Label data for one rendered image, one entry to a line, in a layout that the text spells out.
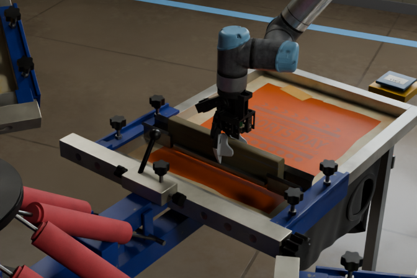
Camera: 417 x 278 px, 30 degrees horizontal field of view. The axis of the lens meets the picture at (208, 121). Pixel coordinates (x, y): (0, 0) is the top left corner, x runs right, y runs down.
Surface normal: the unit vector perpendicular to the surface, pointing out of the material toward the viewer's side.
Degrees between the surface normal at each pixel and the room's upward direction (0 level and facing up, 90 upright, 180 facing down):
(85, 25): 0
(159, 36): 0
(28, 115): 32
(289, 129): 0
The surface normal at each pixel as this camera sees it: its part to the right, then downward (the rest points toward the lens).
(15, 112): 0.22, -0.51
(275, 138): 0.01, -0.88
